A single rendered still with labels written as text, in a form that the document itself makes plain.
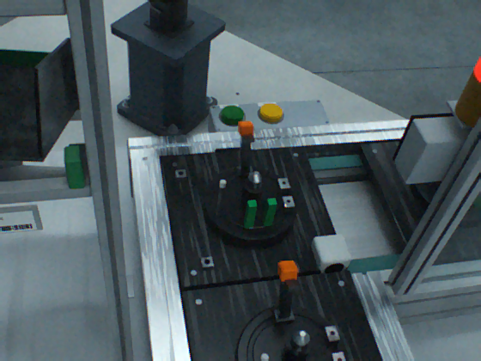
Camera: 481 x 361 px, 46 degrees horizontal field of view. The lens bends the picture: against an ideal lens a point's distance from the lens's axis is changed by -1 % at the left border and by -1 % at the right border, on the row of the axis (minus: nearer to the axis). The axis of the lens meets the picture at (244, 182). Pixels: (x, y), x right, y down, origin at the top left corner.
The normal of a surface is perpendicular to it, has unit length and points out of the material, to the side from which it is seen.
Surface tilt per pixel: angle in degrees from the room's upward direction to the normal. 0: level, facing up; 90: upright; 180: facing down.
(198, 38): 0
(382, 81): 0
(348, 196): 0
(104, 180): 90
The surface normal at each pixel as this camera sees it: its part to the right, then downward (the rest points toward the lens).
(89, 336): 0.11, -0.65
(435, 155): 0.20, 0.76
